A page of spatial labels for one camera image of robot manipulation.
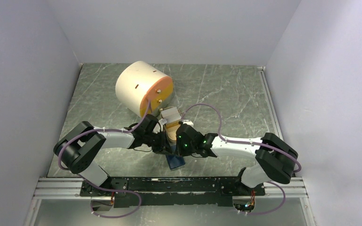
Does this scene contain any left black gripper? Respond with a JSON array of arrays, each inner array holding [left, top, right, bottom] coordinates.
[[144, 129, 174, 156]]

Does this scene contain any blue leather card holder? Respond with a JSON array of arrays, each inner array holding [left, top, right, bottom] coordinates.
[[165, 155, 185, 170]]

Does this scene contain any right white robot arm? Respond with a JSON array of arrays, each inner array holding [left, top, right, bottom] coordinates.
[[175, 123, 298, 195]]

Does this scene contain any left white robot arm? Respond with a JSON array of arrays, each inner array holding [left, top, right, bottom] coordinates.
[[53, 114, 173, 196]]

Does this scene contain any tan oval card tray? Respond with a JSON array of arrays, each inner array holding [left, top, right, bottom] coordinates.
[[165, 119, 181, 145]]

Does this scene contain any stack of white cards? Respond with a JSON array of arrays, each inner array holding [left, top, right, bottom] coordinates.
[[160, 107, 181, 123]]

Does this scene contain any round white drawer cabinet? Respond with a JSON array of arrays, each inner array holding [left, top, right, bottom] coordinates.
[[115, 61, 174, 117]]

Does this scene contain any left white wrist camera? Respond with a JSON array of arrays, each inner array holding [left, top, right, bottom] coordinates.
[[155, 119, 167, 133]]

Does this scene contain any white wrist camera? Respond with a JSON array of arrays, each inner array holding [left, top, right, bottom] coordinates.
[[179, 120, 194, 127], [155, 119, 167, 133]]

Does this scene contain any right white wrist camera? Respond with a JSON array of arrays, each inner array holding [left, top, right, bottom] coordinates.
[[179, 120, 194, 127]]

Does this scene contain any black base frame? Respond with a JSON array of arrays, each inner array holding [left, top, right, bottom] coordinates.
[[79, 177, 265, 208]]

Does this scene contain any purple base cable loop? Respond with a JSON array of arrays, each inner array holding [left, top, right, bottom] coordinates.
[[81, 176, 142, 219]]

